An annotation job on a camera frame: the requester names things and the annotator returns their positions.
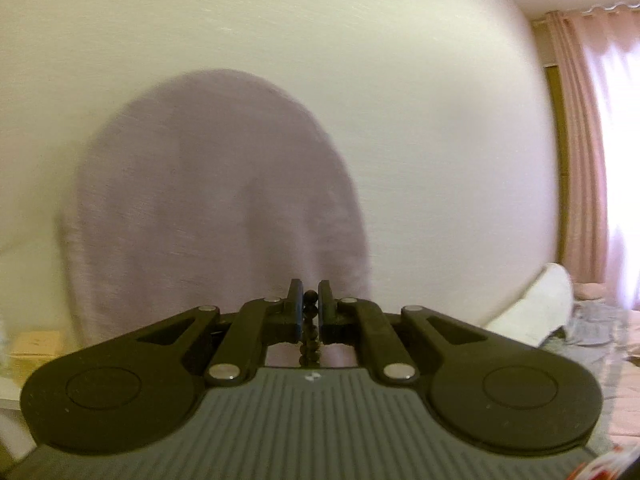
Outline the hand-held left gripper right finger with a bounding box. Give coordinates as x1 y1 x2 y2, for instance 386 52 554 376
318 279 531 387

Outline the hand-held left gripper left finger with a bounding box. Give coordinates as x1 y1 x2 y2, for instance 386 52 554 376
95 278 305 387

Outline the dark brown bead necklace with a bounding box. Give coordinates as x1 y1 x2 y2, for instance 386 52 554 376
298 289 322 367

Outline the hanging purple towel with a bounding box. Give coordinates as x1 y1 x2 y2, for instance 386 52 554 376
60 69 374 368

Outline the white pillow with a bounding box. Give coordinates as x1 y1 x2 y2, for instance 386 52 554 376
485 262 575 349

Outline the pink curtain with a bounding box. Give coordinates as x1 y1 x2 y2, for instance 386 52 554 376
530 2 640 311

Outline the floral bed sheet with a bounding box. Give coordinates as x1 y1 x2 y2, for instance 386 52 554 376
595 350 640 453

